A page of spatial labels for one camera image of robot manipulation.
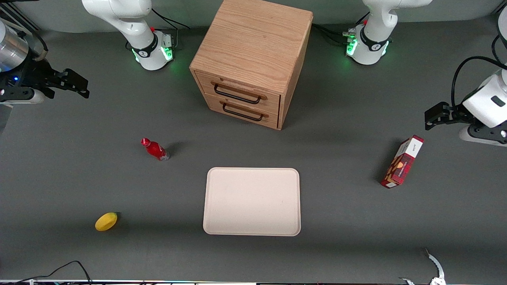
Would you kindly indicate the yellow lemon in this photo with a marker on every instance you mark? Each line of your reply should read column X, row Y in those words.
column 106, row 221

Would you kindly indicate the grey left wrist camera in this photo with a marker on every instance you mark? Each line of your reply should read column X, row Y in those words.
column 481, row 138

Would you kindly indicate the red white cookie box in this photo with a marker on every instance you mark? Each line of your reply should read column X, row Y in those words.
column 402, row 164

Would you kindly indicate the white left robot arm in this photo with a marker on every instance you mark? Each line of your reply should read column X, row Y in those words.
column 374, row 23

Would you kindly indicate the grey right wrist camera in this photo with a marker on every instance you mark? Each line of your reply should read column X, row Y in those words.
column 23, row 97

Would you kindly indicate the wooden two-drawer cabinet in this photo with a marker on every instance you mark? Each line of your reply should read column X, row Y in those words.
column 253, row 39

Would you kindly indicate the white curved plastic strip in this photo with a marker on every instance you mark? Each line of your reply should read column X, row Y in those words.
column 435, row 263

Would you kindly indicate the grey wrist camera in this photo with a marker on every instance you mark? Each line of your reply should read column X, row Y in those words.
column 481, row 138
column 23, row 97

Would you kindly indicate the red coke bottle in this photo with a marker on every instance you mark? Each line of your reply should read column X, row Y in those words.
column 156, row 150

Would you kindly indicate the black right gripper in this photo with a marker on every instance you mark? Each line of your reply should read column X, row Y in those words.
column 35, row 76

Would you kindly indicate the wooden drawer front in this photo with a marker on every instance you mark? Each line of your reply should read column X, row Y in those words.
column 206, row 81
column 214, row 105

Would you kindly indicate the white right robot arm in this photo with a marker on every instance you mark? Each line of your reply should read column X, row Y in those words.
column 119, row 16

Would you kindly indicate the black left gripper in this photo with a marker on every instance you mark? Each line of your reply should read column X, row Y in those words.
column 454, row 111

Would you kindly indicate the cream rectangular tray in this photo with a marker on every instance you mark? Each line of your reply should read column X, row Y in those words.
column 252, row 202

